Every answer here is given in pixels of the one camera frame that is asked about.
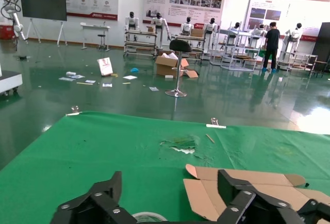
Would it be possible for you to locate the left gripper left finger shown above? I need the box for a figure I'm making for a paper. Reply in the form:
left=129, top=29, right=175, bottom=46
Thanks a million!
left=50, top=171, right=137, bottom=224

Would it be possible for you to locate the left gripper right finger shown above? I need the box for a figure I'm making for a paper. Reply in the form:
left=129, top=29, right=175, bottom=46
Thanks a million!
left=216, top=169, right=330, bottom=224

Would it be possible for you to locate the brown cardboard mailer box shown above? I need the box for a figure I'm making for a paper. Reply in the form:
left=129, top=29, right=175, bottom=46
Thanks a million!
left=183, top=164, right=330, bottom=222

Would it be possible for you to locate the open cardboard box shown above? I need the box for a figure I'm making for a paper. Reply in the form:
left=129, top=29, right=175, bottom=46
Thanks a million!
left=154, top=51, right=199, bottom=79

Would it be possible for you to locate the green table cloth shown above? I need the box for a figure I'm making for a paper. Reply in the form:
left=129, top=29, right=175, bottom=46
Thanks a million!
left=0, top=110, right=330, bottom=224

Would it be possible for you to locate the clear tape roll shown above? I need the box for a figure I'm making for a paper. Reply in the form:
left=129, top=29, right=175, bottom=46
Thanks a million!
left=131, top=211, right=168, bottom=223

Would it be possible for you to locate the silver binder clip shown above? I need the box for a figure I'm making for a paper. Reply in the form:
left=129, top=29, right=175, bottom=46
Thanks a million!
left=206, top=117, right=227, bottom=129
left=65, top=106, right=83, bottom=117

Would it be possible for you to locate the pink white paper bag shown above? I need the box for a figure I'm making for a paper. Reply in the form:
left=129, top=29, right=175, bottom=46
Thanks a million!
left=96, top=57, right=113, bottom=77

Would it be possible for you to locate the white machine base on casters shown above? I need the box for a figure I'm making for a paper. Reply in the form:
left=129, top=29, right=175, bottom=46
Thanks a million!
left=0, top=63, right=23, bottom=97

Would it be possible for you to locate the metal workbench rack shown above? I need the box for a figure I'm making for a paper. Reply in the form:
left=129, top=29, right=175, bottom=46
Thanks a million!
left=123, top=29, right=158, bottom=58
left=170, top=35, right=207, bottom=60
left=277, top=50, right=318, bottom=72

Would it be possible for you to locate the small brown table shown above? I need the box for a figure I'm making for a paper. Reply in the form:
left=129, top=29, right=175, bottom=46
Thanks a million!
left=309, top=60, right=329, bottom=77

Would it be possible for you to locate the person in black clothes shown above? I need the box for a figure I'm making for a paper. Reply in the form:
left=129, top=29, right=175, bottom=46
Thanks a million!
left=261, top=22, right=281, bottom=74

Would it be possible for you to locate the small black stool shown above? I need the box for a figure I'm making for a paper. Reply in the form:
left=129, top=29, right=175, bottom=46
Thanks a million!
left=96, top=34, right=110, bottom=52

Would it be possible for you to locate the black bar stool chrome base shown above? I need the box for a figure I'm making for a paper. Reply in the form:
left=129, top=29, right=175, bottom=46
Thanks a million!
left=164, top=39, right=193, bottom=98

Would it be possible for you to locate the white black humanoid robot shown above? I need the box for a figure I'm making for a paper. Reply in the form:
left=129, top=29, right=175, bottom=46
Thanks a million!
left=179, top=16, right=194, bottom=39
left=284, top=22, right=303, bottom=53
left=124, top=11, right=140, bottom=42
left=254, top=24, right=268, bottom=39
left=203, top=18, right=219, bottom=55
left=150, top=12, right=171, bottom=49
left=226, top=22, right=241, bottom=33

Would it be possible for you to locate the white narrow table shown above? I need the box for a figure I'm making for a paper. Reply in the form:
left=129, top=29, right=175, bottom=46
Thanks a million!
left=79, top=22, right=111, bottom=51

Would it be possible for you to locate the black upright panel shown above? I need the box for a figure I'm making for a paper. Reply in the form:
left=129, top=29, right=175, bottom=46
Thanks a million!
left=311, top=22, right=330, bottom=62

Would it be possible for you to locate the red cabinet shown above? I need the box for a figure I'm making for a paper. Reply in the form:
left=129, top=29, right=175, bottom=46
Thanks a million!
left=0, top=25, right=19, bottom=41

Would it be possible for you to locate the black display on white stand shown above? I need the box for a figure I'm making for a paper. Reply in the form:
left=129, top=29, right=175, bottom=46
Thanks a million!
left=20, top=0, right=69, bottom=47

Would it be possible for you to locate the white metal frame rack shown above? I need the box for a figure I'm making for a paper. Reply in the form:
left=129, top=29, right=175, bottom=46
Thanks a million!
left=210, top=21, right=261, bottom=73

